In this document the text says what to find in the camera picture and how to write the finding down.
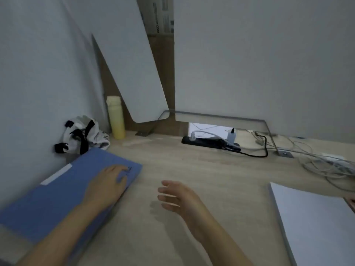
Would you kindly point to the person's right hand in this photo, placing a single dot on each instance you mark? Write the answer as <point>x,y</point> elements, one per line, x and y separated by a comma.
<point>185,199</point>

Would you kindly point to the person's left hand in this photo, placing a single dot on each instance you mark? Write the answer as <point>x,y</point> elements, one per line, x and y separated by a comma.
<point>105,188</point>

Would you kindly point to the blue folder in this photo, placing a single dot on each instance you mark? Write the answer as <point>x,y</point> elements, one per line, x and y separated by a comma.
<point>55,202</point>

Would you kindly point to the stack of white paper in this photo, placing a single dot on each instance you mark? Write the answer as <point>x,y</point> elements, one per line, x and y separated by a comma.
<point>319,227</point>

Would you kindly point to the person's right forearm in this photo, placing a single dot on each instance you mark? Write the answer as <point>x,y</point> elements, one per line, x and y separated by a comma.
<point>222,246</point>

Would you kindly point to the person's left forearm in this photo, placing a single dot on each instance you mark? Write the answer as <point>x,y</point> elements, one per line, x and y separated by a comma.
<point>55,241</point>

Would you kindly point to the white black printed bag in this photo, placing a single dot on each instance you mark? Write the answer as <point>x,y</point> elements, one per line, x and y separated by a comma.
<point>94,135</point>

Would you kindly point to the yellow bottle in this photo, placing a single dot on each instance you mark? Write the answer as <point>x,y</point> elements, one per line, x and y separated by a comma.
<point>116,121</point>

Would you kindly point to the loose white papers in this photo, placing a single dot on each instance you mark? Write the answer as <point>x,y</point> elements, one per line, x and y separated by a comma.
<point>205,127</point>

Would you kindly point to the white charger adapter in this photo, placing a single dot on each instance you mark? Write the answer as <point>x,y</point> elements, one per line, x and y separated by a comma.
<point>231,137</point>

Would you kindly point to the white rounded board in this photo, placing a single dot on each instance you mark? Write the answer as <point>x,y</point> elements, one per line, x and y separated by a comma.
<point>133,66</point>

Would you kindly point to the brown cardboard board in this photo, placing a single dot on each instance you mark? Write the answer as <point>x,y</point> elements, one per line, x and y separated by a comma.
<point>163,66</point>

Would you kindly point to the large white board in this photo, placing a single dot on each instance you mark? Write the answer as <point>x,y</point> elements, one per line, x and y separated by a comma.
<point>249,52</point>

